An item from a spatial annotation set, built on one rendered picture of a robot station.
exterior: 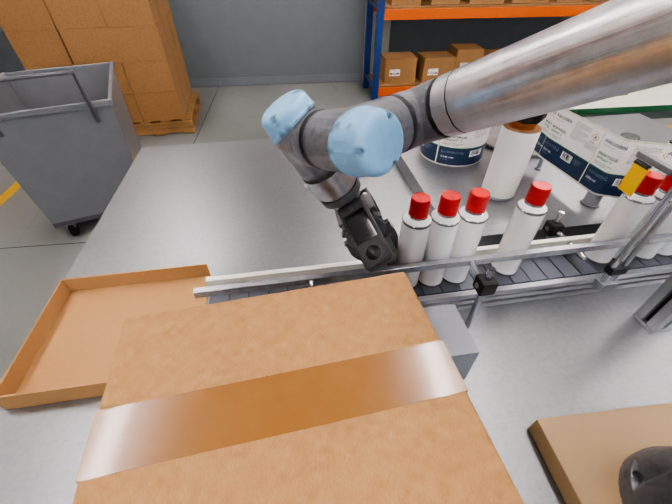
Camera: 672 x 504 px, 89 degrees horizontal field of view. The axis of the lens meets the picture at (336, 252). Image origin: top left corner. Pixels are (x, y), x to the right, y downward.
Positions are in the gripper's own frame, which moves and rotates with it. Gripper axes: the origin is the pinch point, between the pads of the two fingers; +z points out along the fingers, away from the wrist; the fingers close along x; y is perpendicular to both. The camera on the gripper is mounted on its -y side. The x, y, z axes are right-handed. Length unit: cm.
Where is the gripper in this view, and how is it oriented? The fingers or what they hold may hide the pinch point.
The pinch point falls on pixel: (389, 265)
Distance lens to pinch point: 66.7
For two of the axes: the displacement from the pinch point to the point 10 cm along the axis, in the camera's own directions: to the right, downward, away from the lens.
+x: -8.6, 4.6, 2.4
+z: 4.9, 5.8, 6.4
